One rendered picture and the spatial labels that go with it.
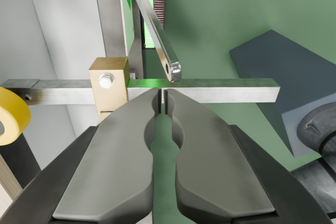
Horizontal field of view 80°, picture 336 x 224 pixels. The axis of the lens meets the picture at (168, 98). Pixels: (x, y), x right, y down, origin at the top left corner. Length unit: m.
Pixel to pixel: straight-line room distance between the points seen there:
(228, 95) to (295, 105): 0.47
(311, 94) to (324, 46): 0.73
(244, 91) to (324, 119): 0.47
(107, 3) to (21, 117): 0.24
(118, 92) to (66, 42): 0.28
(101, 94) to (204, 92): 0.16
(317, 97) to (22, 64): 0.81
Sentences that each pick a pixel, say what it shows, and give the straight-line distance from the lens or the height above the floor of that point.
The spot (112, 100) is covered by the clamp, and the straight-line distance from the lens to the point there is 0.32.
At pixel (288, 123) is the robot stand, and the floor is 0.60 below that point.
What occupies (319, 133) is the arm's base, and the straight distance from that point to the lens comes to 0.79.
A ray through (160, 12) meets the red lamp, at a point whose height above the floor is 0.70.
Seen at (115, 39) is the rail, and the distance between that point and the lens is 0.44.
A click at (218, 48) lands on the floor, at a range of 1.22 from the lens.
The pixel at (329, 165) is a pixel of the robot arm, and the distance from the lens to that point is 0.73.
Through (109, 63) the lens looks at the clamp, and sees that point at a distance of 0.32.
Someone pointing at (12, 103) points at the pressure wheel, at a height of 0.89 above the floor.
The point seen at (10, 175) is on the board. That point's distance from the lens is 0.47.
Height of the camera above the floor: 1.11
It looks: 57 degrees down
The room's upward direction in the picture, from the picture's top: 176 degrees clockwise
